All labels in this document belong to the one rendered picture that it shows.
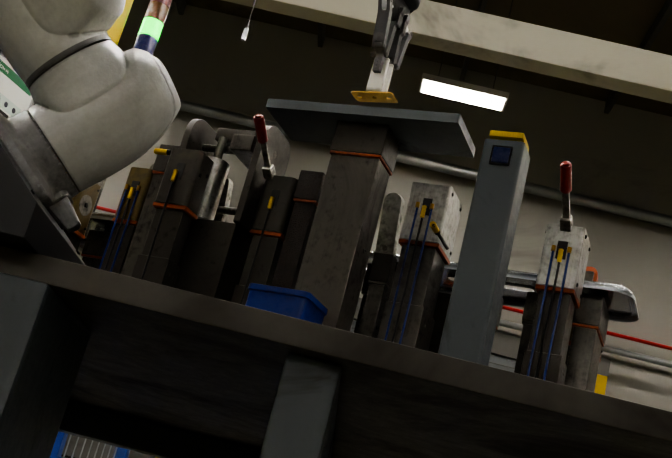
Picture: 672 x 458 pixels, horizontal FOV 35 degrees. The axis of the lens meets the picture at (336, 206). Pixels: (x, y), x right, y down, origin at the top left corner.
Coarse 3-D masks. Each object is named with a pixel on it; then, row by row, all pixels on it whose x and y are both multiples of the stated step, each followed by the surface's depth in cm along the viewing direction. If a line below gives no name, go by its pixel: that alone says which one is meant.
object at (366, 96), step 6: (354, 96) 197; (366, 96) 196; (372, 96) 195; (378, 96) 194; (384, 96) 194; (390, 96) 193; (378, 102) 197; (384, 102) 196; (390, 102) 195; (396, 102) 195
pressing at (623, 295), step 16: (96, 224) 242; (112, 224) 239; (448, 272) 210; (512, 272) 200; (528, 272) 199; (448, 288) 220; (592, 288) 197; (608, 288) 193; (624, 288) 192; (512, 304) 217; (608, 304) 204; (624, 304) 201; (624, 320) 208
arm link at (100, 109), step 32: (64, 64) 162; (96, 64) 163; (128, 64) 165; (160, 64) 168; (32, 96) 166; (64, 96) 161; (96, 96) 162; (128, 96) 163; (160, 96) 165; (64, 128) 161; (96, 128) 161; (128, 128) 163; (160, 128) 168; (64, 160) 161; (96, 160) 163; (128, 160) 167
